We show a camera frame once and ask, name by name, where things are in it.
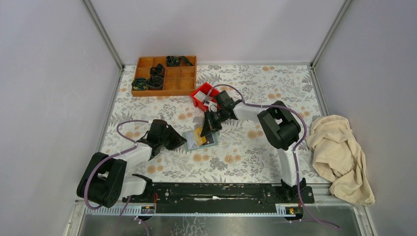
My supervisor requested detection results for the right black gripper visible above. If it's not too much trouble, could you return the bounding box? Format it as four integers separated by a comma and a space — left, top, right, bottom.
201, 108, 227, 138

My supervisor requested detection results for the green card holder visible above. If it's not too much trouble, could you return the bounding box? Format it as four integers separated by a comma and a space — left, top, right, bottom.
182, 131, 218, 152

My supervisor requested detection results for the stack of credit cards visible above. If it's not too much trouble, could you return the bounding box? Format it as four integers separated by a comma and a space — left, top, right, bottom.
194, 90, 209, 103

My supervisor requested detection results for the red plastic bin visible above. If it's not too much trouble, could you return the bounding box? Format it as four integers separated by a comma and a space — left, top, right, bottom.
190, 83, 220, 112

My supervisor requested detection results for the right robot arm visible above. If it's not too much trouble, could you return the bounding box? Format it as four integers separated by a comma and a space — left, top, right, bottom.
200, 91, 302, 203

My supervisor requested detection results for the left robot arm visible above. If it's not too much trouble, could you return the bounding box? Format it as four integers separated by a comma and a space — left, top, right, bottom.
76, 119, 186, 210

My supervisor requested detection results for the floral patterned mat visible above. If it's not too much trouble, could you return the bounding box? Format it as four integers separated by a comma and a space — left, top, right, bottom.
101, 65, 321, 183

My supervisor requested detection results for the orange compartment tray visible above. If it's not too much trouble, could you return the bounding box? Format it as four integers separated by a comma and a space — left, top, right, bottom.
131, 55, 197, 97

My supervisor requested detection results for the beige crumpled cloth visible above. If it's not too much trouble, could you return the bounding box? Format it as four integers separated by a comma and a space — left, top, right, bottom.
306, 115, 376, 206

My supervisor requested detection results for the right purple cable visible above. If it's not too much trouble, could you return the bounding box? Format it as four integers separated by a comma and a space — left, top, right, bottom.
208, 84, 343, 232

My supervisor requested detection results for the purple cable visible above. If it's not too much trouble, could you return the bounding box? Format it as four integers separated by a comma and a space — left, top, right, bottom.
208, 84, 343, 232
84, 119, 154, 236

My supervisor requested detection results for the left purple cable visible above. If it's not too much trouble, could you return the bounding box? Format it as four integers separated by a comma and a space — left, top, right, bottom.
84, 119, 154, 236

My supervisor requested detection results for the black ring coil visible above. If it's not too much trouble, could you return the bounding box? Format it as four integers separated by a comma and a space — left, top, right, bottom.
147, 76, 164, 91

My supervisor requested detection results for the black yellow strap coil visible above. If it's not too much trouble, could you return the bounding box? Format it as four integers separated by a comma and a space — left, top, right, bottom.
131, 77, 149, 91

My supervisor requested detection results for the black strap coil middle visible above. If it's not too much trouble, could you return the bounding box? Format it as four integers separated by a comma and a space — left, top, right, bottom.
149, 63, 166, 78

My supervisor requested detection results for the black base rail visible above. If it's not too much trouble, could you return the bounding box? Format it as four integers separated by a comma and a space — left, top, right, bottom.
130, 181, 315, 214

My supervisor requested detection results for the black strap coil top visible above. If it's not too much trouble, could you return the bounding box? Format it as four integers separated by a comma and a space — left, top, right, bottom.
166, 56, 194, 67

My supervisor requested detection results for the aluminium frame post right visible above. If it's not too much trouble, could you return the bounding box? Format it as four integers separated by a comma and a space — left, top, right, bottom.
310, 0, 354, 69

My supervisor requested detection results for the aluminium frame post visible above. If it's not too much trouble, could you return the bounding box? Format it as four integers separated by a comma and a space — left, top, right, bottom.
81, 0, 125, 70
310, 0, 354, 69

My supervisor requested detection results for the aluminium frame post left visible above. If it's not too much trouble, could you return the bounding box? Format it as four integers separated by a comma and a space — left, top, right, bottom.
81, 0, 125, 70

